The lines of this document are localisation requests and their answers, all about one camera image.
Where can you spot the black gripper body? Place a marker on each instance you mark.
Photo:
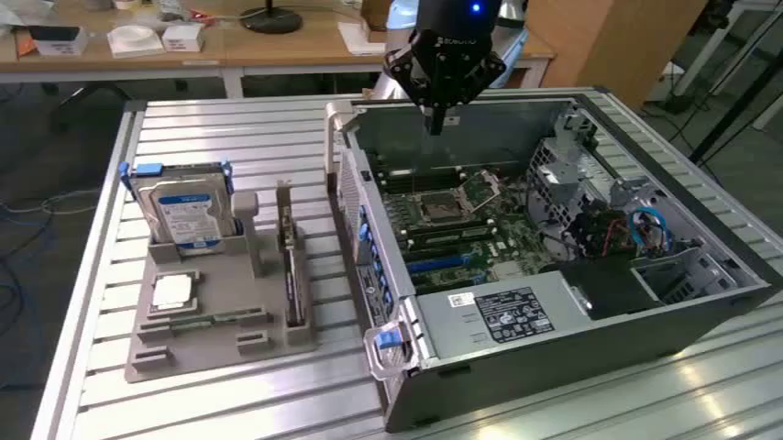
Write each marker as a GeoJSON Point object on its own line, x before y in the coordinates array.
{"type": "Point", "coordinates": [453, 46]}

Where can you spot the black graphics card metal bracket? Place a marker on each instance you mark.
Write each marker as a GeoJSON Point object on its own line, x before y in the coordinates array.
{"type": "Point", "coordinates": [294, 284]}

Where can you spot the white paper booklet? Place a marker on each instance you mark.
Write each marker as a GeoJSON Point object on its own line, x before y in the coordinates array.
{"type": "Point", "coordinates": [361, 41]}

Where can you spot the brown cardboard box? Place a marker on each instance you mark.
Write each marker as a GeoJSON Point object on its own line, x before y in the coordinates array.
{"type": "Point", "coordinates": [380, 14]}

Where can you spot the wooden cabinet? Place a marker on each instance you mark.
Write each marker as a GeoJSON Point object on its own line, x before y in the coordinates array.
{"type": "Point", "coordinates": [612, 46]}

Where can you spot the black round lamp base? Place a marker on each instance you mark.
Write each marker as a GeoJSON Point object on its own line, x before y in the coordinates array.
{"type": "Point", "coordinates": [273, 20]}

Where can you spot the metal socket cover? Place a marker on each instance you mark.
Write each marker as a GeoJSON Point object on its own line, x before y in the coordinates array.
{"type": "Point", "coordinates": [481, 190]}

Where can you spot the silver perforated drive cage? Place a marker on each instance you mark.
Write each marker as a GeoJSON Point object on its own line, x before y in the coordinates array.
{"type": "Point", "coordinates": [564, 179]}

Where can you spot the CPU socket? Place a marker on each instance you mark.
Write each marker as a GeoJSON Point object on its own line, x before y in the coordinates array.
{"type": "Point", "coordinates": [438, 208]}

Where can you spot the small red tool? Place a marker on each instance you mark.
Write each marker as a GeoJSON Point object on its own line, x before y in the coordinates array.
{"type": "Point", "coordinates": [202, 16]}

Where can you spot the small white labelled box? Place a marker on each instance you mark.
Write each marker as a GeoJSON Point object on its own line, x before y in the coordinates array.
{"type": "Point", "coordinates": [182, 39]}

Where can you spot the green motherboard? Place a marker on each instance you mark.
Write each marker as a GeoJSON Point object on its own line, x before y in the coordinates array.
{"type": "Point", "coordinates": [508, 238]}

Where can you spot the black installed RAM stick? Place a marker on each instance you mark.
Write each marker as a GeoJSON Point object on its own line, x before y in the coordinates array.
{"type": "Point", "coordinates": [448, 238]}

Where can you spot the white round tray box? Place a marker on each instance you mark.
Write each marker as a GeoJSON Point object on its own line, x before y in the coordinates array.
{"type": "Point", "coordinates": [136, 43]}

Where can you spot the blue expansion slot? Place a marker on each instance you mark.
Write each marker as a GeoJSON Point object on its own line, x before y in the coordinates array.
{"type": "Point", "coordinates": [434, 265]}

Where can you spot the blue disk caddy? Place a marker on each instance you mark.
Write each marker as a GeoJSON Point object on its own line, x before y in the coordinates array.
{"type": "Point", "coordinates": [149, 168]}

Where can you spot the silver hard disk blue label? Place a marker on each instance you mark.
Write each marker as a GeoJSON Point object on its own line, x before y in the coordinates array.
{"type": "Point", "coordinates": [184, 215]}

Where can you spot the black chair base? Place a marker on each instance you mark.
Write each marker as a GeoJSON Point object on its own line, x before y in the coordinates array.
{"type": "Point", "coordinates": [80, 94]}

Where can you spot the grey disk bay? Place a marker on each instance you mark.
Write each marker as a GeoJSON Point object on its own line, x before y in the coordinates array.
{"type": "Point", "coordinates": [692, 266]}

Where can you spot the grey plastic parts rack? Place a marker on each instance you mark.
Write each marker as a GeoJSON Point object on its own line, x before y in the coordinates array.
{"type": "Point", "coordinates": [226, 284]}

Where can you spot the white box black top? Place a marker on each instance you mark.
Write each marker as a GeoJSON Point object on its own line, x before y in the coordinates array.
{"type": "Point", "coordinates": [58, 43]}

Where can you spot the grey power supply unit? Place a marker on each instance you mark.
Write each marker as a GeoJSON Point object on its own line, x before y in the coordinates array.
{"type": "Point", "coordinates": [448, 330]}

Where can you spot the silver CPU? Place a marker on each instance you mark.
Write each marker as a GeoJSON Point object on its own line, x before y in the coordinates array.
{"type": "Point", "coordinates": [172, 291]}

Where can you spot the green RAM stick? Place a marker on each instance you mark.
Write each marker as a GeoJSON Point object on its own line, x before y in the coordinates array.
{"type": "Point", "coordinates": [197, 321]}

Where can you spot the black open PC case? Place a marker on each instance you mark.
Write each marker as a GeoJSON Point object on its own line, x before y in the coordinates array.
{"type": "Point", "coordinates": [552, 366]}

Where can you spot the black slanted metal post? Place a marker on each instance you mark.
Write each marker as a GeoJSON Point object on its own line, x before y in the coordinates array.
{"type": "Point", "coordinates": [710, 137]}

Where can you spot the wooden desk white frame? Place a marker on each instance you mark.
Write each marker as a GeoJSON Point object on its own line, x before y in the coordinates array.
{"type": "Point", "coordinates": [122, 64]}

